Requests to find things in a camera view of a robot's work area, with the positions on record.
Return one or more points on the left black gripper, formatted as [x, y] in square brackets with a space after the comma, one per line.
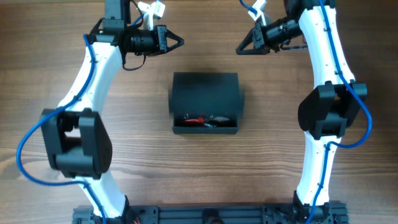
[161, 39]

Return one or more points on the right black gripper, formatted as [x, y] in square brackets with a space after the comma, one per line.
[258, 37]

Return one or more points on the dark green box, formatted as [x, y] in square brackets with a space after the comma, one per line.
[205, 93]

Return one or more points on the red handled wire cutters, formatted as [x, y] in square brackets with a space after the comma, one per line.
[208, 121]

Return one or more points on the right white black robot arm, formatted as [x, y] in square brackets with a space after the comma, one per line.
[324, 115]

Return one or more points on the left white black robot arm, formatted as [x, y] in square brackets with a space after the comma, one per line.
[75, 137]

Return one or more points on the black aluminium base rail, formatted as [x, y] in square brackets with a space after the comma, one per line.
[211, 214]

